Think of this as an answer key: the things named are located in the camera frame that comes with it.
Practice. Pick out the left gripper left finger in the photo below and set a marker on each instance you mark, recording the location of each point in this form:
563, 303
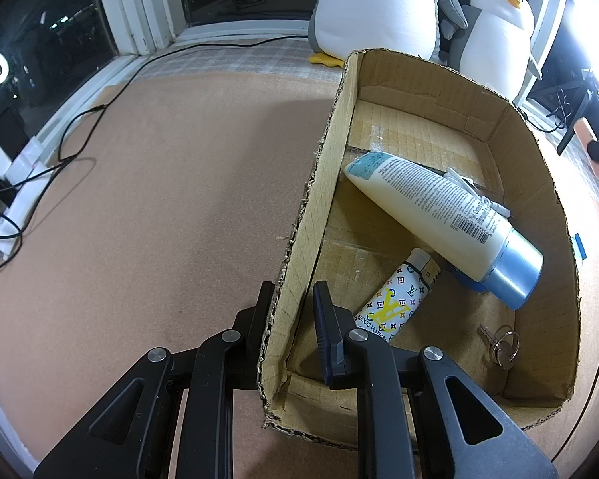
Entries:
170, 414

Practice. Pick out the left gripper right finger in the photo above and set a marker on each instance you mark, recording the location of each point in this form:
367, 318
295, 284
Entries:
418, 413

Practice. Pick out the patterned white lighter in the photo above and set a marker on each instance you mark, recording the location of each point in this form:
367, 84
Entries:
401, 295

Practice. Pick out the keys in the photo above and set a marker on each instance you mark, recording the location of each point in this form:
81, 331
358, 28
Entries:
503, 345

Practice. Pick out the round blue lid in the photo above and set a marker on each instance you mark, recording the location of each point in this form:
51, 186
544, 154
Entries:
467, 282

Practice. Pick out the white lotion bottle blue cap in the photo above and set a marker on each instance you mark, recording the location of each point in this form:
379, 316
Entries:
460, 227

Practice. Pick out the cardboard box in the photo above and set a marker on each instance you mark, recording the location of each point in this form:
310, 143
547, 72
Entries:
428, 114

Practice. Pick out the small plush penguin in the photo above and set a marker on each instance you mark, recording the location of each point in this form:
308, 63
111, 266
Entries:
493, 49

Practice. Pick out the large plush penguin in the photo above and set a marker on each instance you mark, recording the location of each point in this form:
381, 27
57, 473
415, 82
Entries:
338, 28

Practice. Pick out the white power strip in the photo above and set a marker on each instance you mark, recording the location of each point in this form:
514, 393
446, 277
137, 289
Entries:
22, 180

